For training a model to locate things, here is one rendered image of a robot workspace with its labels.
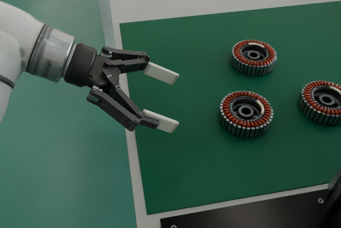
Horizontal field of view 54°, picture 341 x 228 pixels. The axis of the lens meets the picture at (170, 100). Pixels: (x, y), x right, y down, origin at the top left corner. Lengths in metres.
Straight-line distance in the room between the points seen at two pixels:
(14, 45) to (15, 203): 1.10
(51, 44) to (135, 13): 0.53
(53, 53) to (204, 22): 0.57
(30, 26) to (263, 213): 0.49
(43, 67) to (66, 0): 2.21
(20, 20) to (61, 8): 2.11
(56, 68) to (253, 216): 0.41
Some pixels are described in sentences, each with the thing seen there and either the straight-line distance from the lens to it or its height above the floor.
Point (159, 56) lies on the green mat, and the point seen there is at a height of 0.75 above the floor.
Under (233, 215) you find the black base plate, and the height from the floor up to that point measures 0.77.
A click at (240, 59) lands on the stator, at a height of 0.79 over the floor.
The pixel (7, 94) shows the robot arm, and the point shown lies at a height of 0.93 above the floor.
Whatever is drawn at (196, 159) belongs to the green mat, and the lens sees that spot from 0.68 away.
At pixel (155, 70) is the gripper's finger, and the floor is 0.85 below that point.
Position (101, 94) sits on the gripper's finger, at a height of 0.91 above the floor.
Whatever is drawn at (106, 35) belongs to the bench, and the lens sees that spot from 1.71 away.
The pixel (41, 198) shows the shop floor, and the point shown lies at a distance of 1.58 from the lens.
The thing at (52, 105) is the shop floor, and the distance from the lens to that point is 1.91.
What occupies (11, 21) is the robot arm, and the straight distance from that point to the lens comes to 0.60.
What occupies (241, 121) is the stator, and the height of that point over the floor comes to 0.79.
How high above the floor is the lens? 1.31
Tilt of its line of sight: 46 degrees down
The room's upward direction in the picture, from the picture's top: straight up
